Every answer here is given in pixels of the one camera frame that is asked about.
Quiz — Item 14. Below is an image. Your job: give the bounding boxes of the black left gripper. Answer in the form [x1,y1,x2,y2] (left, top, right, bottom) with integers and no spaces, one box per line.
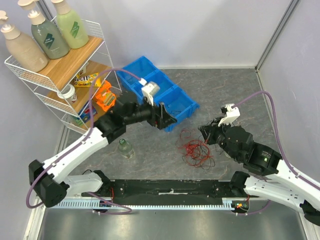
[125,94,178,131]

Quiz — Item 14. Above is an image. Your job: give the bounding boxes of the red wire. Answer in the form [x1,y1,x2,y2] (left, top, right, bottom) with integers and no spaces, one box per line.
[176,127,215,169]

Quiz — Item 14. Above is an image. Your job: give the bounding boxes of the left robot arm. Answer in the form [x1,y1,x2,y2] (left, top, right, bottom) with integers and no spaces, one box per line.
[28,95,177,208]

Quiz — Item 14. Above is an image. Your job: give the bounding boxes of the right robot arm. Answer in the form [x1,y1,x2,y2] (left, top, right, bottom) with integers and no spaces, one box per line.
[198,118,320,226]

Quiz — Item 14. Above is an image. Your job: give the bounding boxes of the blue plastic bin near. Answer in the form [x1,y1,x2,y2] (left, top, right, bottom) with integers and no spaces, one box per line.
[155,86,200,133]

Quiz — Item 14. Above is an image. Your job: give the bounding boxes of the blue plastic bin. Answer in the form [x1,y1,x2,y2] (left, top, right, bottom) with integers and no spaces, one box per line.
[116,56,158,91]
[155,86,200,133]
[132,70,175,104]

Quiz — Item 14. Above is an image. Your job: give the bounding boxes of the blue plastic bin middle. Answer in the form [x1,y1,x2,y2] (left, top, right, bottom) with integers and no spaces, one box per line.
[132,70,175,104]

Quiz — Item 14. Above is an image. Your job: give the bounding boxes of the clear glass bottle left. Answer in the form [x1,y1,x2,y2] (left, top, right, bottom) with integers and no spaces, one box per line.
[117,138,135,159]

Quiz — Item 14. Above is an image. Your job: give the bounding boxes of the blue plastic bin far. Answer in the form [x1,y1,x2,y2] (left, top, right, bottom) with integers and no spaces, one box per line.
[116,56,158,91]

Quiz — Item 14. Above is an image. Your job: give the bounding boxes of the orange snack box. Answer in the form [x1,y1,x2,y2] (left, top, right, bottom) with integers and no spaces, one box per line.
[94,80,117,112]

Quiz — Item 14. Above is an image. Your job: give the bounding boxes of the blue green sponge pack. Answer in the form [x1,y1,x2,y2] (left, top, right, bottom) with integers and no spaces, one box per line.
[72,105,91,126]

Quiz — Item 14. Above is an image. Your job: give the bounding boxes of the yellow candy bag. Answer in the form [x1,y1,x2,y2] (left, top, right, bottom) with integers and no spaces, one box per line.
[73,72,102,88]

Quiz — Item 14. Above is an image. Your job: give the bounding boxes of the white paper cup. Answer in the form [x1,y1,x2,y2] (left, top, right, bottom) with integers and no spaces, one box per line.
[57,84,78,104]

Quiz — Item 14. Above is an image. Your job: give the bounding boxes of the light green pump bottle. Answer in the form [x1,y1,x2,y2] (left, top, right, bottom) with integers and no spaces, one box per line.
[51,0,89,49]

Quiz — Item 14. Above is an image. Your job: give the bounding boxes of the grey green pump bottle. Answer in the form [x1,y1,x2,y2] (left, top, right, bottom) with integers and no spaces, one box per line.
[17,0,70,60]

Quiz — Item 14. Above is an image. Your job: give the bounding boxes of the beige pump bottle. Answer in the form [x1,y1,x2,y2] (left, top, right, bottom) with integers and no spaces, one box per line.
[0,10,48,73]

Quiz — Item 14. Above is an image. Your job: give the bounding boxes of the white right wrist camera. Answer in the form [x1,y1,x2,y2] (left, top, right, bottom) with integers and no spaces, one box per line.
[218,103,241,127]

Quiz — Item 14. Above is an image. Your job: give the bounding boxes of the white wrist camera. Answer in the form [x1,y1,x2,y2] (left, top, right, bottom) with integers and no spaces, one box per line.
[218,103,241,127]
[139,78,160,106]

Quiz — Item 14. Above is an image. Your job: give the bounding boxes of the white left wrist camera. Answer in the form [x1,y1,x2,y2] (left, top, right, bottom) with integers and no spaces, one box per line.
[139,78,160,106]

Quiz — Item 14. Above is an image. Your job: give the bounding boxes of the slotted cable duct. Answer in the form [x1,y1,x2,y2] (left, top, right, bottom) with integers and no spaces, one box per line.
[53,197,235,211]

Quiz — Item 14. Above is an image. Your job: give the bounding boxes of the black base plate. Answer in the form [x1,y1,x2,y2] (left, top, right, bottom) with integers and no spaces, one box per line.
[95,179,248,200]

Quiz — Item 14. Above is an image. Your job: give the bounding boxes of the white wire shelf rack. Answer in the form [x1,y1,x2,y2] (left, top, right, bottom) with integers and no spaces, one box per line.
[4,19,122,134]

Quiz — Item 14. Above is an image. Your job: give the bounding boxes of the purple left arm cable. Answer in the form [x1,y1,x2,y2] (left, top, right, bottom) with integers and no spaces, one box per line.
[26,68,147,215]

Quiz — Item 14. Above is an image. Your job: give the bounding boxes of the aluminium corner post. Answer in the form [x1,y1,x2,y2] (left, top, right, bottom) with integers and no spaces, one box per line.
[254,0,301,72]

